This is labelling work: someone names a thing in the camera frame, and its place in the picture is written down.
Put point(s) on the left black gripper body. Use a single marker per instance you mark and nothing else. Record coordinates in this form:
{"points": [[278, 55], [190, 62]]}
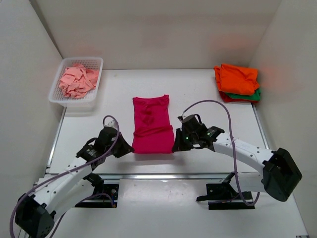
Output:
{"points": [[120, 147]]}

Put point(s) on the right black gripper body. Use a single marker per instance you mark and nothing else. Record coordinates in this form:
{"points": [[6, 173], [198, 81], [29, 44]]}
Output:
{"points": [[185, 141]]}

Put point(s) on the magenta t shirt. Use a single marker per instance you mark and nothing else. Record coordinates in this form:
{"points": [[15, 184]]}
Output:
{"points": [[153, 133]]}

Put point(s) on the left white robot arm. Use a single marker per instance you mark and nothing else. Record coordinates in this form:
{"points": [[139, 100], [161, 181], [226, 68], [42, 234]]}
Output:
{"points": [[37, 211]]}

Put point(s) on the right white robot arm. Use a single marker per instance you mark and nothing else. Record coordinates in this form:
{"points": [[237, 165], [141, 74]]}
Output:
{"points": [[275, 172]]}

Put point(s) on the red folded t shirt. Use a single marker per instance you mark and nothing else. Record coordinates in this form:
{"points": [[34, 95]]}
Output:
{"points": [[228, 100]]}

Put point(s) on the white plastic basket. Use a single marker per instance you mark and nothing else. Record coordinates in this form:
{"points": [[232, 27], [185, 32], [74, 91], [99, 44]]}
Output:
{"points": [[56, 95]]}

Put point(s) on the orange folded t shirt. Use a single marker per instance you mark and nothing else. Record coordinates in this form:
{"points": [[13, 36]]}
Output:
{"points": [[236, 80]]}

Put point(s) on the pink t shirt in basket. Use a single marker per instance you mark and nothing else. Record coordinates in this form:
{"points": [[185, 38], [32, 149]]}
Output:
{"points": [[78, 81]]}

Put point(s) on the green folded t shirt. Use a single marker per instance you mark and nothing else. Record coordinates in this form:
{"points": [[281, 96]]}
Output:
{"points": [[256, 97]]}

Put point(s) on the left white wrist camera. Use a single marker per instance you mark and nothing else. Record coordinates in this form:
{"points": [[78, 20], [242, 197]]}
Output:
{"points": [[111, 124]]}

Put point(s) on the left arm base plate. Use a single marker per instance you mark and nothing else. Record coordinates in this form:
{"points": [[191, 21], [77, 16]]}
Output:
{"points": [[104, 196]]}

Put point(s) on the aluminium table rail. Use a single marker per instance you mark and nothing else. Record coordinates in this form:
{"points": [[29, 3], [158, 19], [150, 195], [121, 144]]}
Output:
{"points": [[164, 176]]}

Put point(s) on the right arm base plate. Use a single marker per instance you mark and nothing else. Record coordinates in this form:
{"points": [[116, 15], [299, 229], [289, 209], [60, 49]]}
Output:
{"points": [[222, 196]]}

